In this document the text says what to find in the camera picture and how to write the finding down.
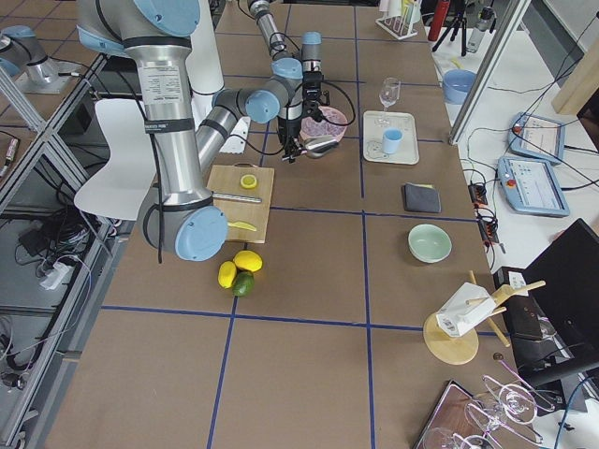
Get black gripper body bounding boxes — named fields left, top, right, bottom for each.
left=302, top=71, right=328, bottom=112
left=277, top=102, right=302, bottom=145

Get metal ice scoop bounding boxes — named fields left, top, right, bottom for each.
left=299, top=135, right=339, bottom=159

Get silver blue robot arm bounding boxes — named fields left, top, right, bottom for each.
left=77, top=1, right=303, bottom=262
left=247, top=1, right=329, bottom=121

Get pink bowl with ice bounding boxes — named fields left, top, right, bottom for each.
left=299, top=106, right=348, bottom=142

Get light blue plastic cup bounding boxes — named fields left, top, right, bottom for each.
left=381, top=128, right=402, bottom=155

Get lemon half slice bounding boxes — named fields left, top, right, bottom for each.
left=240, top=174, right=258, bottom=189

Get wooden cutting board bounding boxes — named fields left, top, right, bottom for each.
left=208, top=165, right=275, bottom=243

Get beige plastic tray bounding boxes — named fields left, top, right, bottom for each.
left=363, top=110, right=419, bottom=165

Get clear wine glass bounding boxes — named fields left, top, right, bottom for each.
left=377, top=77, right=401, bottom=126

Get yellow plastic knife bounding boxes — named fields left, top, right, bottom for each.
left=227, top=221, right=257, bottom=232

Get yellow lemon upper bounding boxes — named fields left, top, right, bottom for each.
left=233, top=250, right=263, bottom=272

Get yellow lemon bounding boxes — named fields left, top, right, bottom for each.
left=233, top=250, right=263, bottom=272
left=217, top=261, right=238, bottom=289

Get yellow lemon left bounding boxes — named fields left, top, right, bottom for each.
left=217, top=261, right=238, bottom=289

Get green lime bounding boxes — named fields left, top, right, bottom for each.
left=232, top=271, right=255, bottom=297

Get blue bowl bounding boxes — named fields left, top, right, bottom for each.
left=442, top=69, right=476, bottom=105

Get red bottle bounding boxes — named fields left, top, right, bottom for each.
left=428, top=0, right=450, bottom=42

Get black tripod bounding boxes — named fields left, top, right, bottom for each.
left=430, top=0, right=467, bottom=57

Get green ceramic bowl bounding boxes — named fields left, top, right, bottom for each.
left=408, top=224, right=453, bottom=264

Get clear water bottle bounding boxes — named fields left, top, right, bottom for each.
left=466, top=7, right=496, bottom=53

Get teach pendant far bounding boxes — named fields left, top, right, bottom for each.
left=508, top=112, right=565, bottom=165

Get teach pendant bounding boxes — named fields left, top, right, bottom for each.
left=497, top=156, right=570, bottom=217
left=508, top=112, right=565, bottom=165

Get white carton box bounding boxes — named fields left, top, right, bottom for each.
left=435, top=282, right=496, bottom=338

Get teach pendant near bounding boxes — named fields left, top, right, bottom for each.
left=497, top=156, right=570, bottom=217

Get wooden mug tree stand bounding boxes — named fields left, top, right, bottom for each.
left=423, top=271, right=546, bottom=365

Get black monitor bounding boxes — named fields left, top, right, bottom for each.
left=493, top=218, right=598, bottom=386

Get hanging wine glasses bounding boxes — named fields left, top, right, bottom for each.
left=414, top=360, right=555, bottom=448

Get metal bar knife handle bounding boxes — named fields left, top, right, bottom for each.
left=212, top=192, right=262, bottom=204

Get white wire cup rack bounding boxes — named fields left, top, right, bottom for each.
left=375, top=0, right=421, bottom=40

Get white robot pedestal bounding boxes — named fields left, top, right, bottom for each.
left=185, top=0, right=250, bottom=166

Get aluminium frame post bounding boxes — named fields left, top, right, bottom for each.
left=448, top=0, right=532, bottom=145

